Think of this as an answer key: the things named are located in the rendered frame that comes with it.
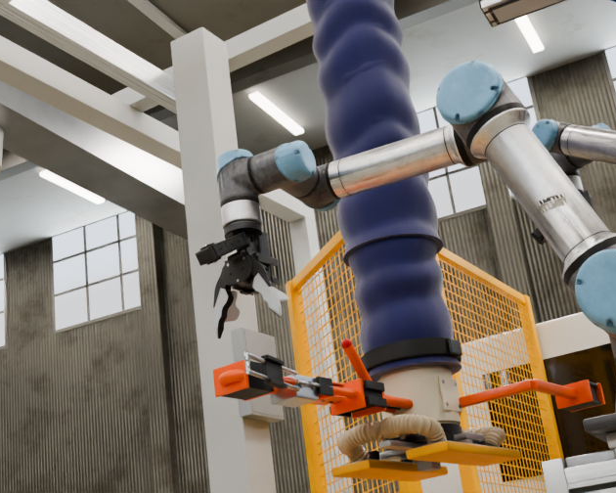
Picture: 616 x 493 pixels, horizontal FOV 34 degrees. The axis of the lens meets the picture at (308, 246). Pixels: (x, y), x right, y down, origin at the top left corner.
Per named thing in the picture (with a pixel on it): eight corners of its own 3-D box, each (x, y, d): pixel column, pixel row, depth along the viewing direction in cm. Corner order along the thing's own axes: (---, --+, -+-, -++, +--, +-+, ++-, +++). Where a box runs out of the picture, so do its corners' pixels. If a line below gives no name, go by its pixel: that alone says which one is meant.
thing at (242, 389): (245, 401, 182) (242, 375, 184) (277, 391, 178) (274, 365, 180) (214, 396, 176) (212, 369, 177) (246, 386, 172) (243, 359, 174)
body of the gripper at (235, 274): (282, 288, 186) (275, 228, 190) (251, 279, 180) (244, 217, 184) (251, 299, 190) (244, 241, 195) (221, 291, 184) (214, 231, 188)
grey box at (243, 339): (272, 423, 345) (263, 339, 355) (286, 420, 342) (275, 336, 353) (239, 417, 328) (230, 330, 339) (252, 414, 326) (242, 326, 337)
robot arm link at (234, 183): (243, 141, 189) (206, 156, 192) (249, 194, 185) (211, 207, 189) (264, 156, 196) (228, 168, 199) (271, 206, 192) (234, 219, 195)
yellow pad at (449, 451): (482, 467, 230) (478, 445, 232) (522, 458, 225) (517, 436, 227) (406, 460, 204) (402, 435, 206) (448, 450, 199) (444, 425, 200)
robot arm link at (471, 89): (690, 315, 153) (502, 74, 179) (674, 294, 140) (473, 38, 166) (625, 360, 156) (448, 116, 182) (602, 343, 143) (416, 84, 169)
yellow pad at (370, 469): (413, 482, 240) (410, 461, 242) (449, 474, 235) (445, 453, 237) (330, 477, 214) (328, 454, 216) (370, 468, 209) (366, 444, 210)
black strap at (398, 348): (397, 385, 242) (394, 369, 243) (481, 361, 230) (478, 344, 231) (343, 375, 225) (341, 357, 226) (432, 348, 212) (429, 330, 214)
